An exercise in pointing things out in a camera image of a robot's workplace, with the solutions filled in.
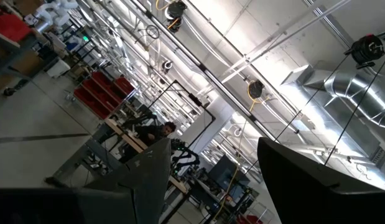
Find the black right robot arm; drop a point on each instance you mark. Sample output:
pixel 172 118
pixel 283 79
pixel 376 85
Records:
pixel 192 157

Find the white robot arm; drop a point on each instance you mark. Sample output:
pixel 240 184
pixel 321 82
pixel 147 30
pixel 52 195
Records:
pixel 55 11

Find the wooden workbench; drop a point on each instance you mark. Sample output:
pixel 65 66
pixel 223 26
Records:
pixel 125 137

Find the person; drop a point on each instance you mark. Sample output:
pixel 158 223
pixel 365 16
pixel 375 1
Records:
pixel 153 133

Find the grey metal table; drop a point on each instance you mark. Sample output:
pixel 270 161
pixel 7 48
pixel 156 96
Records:
pixel 95 152

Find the black rectangular frame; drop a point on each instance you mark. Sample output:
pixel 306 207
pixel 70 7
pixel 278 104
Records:
pixel 195 99

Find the red crate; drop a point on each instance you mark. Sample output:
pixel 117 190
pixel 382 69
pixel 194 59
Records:
pixel 10 26

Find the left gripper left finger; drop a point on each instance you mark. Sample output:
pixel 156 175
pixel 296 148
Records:
pixel 139 193

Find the white box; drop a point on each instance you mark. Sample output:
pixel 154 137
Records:
pixel 58 68

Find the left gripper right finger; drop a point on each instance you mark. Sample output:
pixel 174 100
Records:
pixel 304 193

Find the silver ventilation duct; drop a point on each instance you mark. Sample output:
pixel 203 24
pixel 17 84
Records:
pixel 360 93

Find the ceiling light strip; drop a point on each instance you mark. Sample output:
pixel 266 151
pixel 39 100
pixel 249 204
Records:
pixel 224 91

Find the red storage bin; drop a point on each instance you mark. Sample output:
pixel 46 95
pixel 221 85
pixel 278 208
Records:
pixel 103 88
pixel 89 101
pixel 123 85

